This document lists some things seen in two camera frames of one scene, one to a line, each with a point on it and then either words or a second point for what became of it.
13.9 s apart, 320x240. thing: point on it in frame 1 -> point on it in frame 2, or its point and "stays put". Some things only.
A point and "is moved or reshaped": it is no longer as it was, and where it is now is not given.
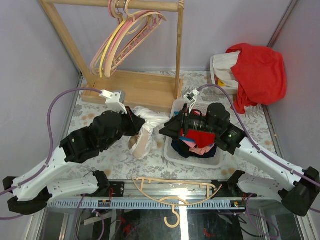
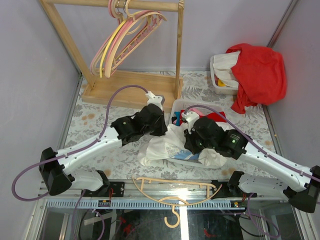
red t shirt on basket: [261, 74] stays put
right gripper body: [191, 121] -> [196, 144]
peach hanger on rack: [135, 18] stays put
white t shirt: [150, 138] is moved or reshaped
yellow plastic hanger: [108, 44] stays put
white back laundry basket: [222, 74] stays put
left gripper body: [129, 128] -> [158, 130]
